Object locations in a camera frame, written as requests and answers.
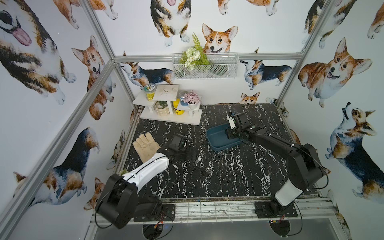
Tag teal plastic storage box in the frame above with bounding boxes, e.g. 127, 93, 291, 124
207, 123, 242, 152

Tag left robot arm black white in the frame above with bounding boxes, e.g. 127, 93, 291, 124
95, 133, 195, 229

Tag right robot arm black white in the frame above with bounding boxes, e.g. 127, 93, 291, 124
227, 112, 327, 215

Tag beige work glove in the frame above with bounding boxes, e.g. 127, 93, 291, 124
133, 132, 160, 164

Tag woven basket with plant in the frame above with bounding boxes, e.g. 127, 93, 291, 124
155, 101, 170, 117

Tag white tiered display shelf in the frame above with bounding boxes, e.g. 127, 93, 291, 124
133, 85, 203, 126

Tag yellow round toy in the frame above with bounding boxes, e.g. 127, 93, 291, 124
172, 98, 186, 116

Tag blue cup on shelf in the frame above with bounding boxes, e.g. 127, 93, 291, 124
179, 91, 188, 106

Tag pink flowers in white pot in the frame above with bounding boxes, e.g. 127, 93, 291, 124
184, 90, 201, 110

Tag green yellow snack cup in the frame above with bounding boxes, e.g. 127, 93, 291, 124
143, 84, 156, 102

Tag green white artificial flowers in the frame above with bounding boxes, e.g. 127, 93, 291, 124
179, 33, 211, 71

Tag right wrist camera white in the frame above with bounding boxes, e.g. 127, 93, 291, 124
227, 116, 236, 129

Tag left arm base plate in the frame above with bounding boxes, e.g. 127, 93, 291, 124
133, 201, 176, 222

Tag white wire wall basket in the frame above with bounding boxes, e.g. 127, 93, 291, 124
172, 53, 240, 80

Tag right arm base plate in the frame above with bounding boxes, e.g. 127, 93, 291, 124
254, 202, 298, 219

